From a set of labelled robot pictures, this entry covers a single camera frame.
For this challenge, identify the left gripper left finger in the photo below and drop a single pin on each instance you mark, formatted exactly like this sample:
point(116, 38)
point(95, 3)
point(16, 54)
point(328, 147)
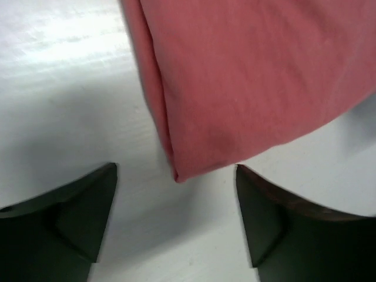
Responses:
point(57, 236)

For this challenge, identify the salmon pink t shirt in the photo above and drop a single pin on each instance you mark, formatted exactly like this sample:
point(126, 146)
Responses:
point(227, 80)

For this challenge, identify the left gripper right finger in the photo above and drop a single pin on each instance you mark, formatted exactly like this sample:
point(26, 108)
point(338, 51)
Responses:
point(290, 238)

